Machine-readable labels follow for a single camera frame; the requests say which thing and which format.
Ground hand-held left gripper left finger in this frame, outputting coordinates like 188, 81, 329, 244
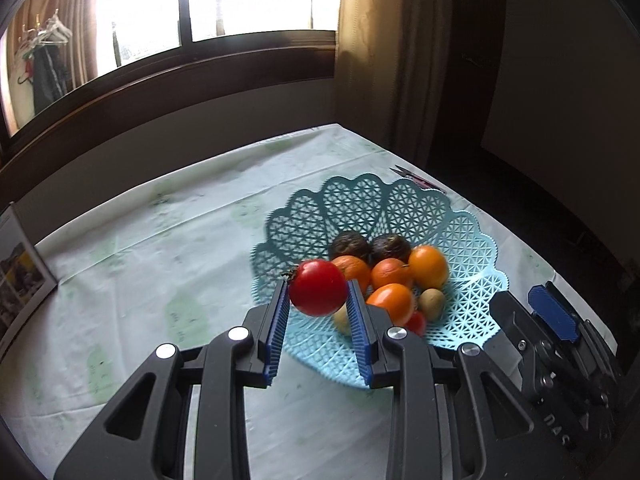
52, 279, 292, 480

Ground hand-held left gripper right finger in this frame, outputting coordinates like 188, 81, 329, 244
347, 279, 571, 480

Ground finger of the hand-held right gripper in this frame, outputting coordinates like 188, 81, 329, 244
529, 281, 623, 396
489, 290, 571, 401

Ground round orange mandarin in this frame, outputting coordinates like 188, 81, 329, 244
331, 255, 372, 293
370, 257, 414, 291
366, 283, 416, 327

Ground large red tomato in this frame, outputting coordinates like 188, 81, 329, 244
282, 259, 349, 317

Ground oval orange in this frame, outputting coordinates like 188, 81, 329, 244
408, 245, 450, 291

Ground light blue lattice basket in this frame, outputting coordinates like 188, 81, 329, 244
250, 173, 510, 391

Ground dark round fruit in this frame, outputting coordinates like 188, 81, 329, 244
369, 234, 412, 263
328, 230, 372, 262

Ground white green patterned tablecloth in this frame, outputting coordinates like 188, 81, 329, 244
0, 122, 616, 480

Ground small red black tool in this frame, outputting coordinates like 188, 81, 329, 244
390, 164, 447, 195

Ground photo collage board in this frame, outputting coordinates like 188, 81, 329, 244
0, 202, 60, 346

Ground beige curtain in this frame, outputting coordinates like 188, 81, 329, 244
334, 0, 457, 167

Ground dark framed window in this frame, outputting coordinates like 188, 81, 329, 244
0, 0, 342, 137

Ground clothes on hangers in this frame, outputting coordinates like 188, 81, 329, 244
14, 9, 73, 116

